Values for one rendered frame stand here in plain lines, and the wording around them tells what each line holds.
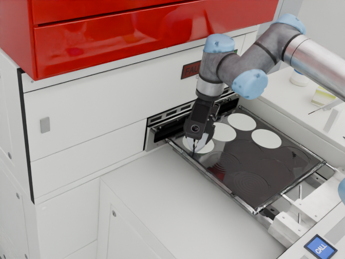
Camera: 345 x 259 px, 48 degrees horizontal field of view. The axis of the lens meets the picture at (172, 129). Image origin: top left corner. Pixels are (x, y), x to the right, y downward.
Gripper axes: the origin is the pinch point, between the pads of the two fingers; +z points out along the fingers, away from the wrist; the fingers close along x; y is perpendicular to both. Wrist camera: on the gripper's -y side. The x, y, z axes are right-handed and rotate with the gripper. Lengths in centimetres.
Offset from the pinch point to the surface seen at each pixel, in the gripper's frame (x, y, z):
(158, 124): 12.9, 2.8, -2.9
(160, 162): 9.6, 0.4, 9.3
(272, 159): -23.3, 9.7, 1.4
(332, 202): -42.5, 1.2, 3.3
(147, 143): 14.7, -0.4, 3.0
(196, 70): 6.9, 14.9, -17.9
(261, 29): 4, 324, 76
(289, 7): -18, 362, 58
